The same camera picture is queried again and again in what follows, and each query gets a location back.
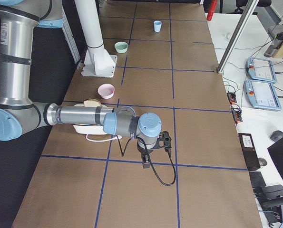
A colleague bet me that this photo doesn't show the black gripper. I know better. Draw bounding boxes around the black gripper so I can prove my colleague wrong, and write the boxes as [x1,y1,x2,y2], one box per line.
[137,139,153,169]

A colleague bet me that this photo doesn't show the light blue cup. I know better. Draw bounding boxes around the light blue cup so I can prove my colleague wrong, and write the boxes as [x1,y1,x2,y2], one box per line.
[153,20,162,32]

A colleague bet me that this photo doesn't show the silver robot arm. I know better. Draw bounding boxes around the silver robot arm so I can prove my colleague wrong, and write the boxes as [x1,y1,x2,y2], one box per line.
[0,0,162,168]

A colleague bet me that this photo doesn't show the cream toaster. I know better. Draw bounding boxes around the cream toaster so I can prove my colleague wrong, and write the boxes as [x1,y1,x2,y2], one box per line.
[73,103,107,135]

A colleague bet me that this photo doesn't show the pink bowl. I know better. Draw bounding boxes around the pink bowl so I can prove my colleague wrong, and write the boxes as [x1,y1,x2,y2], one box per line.
[98,84,115,99]

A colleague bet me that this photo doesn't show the toast slice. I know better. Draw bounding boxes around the toast slice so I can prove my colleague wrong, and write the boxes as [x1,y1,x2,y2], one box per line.
[83,98,101,107]

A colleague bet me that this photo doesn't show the orange circuit board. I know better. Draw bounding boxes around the orange circuit board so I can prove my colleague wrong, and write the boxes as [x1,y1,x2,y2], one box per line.
[231,104,243,124]

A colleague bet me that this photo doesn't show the black box with label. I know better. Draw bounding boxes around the black box with label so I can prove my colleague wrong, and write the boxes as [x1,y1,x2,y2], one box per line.
[238,133,260,171]

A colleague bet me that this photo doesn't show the green bowl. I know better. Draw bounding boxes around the green bowl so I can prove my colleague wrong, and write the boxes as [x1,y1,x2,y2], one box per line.
[114,41,128,54]

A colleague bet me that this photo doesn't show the teach pendant near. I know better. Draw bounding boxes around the teach pendant near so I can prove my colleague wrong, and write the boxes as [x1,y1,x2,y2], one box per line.
[244,79,282,111]

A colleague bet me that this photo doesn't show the teach pendant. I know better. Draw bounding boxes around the teach pendant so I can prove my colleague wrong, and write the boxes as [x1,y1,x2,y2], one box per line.
[246,57,277,83]
[244,79,282,111]

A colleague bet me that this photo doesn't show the black computer mouse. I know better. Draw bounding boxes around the black computer mouse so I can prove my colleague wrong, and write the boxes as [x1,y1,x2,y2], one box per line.
[269,130,283,142]

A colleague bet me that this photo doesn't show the teach pendant far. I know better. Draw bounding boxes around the teach pendant far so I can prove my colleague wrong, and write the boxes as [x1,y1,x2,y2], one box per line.
[246,57,277,83]

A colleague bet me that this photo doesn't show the paper cup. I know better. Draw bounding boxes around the paper cup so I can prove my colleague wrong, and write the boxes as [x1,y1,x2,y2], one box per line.
[225,32,232,40]

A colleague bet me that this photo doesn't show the red bottle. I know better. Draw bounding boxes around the red bottle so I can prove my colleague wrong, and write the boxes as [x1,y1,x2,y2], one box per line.
[206,0,218,21]

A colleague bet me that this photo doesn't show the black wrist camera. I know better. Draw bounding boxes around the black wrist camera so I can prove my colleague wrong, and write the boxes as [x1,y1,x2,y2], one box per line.
[153,131,172,153]

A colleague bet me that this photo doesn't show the white toaster plug cable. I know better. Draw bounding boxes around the white toaster plug cable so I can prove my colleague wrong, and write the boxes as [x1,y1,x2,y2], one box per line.
[85,134,123,143]

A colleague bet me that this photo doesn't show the white pedestal column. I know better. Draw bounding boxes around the white pedestal column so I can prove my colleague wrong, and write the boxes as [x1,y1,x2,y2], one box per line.
[75,0,117,78]

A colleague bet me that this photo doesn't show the aluminium frame post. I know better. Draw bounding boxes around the aluminium frame post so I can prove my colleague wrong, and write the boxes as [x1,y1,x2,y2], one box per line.
[216,0,259,74]

